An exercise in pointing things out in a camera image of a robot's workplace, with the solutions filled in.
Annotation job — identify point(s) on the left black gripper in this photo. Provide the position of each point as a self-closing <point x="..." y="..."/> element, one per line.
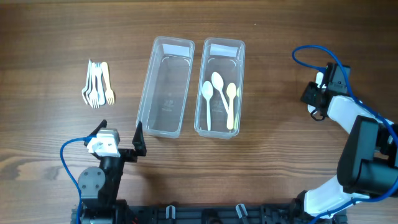
<point x="132" y="155"/>

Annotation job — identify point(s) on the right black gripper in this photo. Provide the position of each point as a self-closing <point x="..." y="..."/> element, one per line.
<point x="305" y="96"/>

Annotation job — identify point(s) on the white plastic spoon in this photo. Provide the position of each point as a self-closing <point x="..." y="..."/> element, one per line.
<point x="218" y="84"/>
<point x="207" y="92"/>
<point x="319" y="79"/>
<point x="310" y="108"/>

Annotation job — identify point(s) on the cream plastic spoon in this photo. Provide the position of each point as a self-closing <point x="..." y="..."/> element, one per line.
<point x="231" y="93"/>

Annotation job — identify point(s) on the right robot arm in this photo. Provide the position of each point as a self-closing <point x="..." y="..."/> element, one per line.
<point x="367" y="168"/>

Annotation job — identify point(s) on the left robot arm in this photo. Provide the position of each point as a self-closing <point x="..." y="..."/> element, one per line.
<point x="99" y="185"/>

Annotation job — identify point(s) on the left clear plastic container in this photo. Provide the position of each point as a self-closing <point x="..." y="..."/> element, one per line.
<point x="165" y="90"/>

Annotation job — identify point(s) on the clear plastic container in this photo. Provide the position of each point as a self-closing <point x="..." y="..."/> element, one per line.
<point x="165" y="90"/>
<point x="227" y="57"/>

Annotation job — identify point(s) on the right clear plastic container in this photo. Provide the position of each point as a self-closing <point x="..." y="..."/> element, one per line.
<point x="227" y="57"/>

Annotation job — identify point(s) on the cream plastic fork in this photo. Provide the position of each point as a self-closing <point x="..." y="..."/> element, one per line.
<point x="109" y="93"/>

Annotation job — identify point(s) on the white plastic fork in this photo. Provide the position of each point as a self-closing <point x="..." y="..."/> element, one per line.
<point x="85" y="88"/>
<point x="93" y="96"/>
<point x="89" y="89"/>

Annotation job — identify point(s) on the pale blue plastic fork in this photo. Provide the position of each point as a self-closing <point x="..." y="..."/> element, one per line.
<point x="99" y="84"/>

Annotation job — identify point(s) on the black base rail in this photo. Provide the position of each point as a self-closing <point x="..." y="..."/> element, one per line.
<point x="264" y="214"/>

